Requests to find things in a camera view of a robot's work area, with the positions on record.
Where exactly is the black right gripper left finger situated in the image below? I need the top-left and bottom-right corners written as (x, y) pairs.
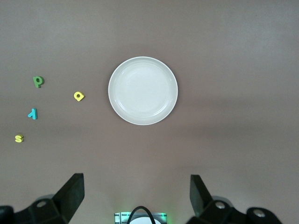
top-left (0, 173), bottom-right (85, 224)

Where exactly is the green foam letter p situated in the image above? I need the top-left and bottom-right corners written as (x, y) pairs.
top-left (33, 76), bottom-right (45, 89)

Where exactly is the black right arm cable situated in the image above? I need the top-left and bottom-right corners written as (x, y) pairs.
top-left (127, 205), bottom-right (156, 224)

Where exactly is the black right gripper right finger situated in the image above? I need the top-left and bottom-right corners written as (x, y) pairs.
top-left (186, 175), bottom-right (281, 224)

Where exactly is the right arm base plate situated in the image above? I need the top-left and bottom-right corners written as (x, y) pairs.
top-left (114, 211), bottom-right (168, 224)

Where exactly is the brown table cover sheet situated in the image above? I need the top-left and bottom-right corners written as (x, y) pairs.
top-left (0, 0), bottom-right (299, 224)

